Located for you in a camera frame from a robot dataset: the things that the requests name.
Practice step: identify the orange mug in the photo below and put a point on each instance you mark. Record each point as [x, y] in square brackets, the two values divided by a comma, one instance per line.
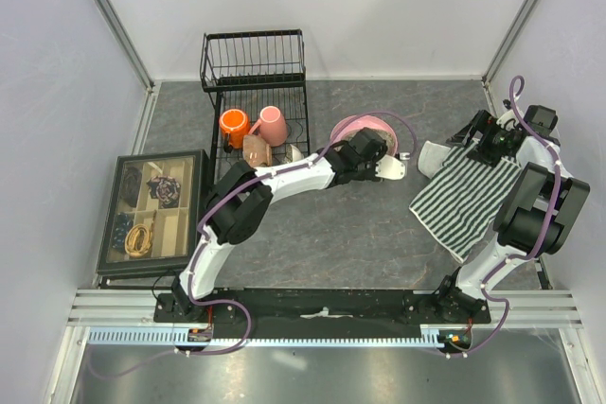
[234, 125]

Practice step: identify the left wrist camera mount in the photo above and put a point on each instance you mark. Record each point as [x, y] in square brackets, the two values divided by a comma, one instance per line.
[393, 167]

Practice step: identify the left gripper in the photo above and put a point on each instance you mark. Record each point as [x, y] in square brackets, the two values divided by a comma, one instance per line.
[370, 175]

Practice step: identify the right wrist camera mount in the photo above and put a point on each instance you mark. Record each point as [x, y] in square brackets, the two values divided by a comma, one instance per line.
[510, 119]

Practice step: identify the black glass-lid organizer box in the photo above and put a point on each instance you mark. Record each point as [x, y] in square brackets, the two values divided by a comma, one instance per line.
[155, 203]

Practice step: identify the aluminium frame rail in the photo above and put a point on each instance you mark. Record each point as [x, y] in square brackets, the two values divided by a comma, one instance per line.
[516, 308]

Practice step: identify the pink mug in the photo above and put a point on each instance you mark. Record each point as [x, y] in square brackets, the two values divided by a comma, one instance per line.
[271, 126]

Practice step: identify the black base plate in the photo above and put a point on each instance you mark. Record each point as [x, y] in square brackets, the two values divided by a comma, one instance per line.
[326, 312]

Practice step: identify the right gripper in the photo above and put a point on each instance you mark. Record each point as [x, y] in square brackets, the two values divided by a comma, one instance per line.
[482, 119]

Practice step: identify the white folded cloth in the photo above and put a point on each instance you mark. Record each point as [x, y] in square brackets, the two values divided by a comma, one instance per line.
[431, 157]

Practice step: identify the blue cable duct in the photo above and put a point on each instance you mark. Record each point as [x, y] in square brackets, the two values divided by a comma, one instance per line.
[170, 336]

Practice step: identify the white patterned bowl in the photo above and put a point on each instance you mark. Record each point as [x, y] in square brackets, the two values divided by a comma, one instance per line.
[294, 153]

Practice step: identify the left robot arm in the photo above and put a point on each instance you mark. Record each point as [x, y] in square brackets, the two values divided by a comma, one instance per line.
[238, 202]

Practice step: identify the black wire dish rack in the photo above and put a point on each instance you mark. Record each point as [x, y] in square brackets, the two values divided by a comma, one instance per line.
[249, 71]

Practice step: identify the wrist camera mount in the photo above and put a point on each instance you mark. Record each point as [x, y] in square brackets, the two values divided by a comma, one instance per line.
[393, 167]
[510, 119]

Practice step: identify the pink plate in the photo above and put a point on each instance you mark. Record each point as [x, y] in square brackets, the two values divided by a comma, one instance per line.
[348, 126]

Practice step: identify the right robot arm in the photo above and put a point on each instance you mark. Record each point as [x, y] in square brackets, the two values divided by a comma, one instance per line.
[535, 217]

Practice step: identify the green striped towel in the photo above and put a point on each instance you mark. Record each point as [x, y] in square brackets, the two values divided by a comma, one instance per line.
[461, 201]

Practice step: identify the beige patterned cup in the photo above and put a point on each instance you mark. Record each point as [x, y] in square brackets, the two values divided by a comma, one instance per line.
[256, 151]

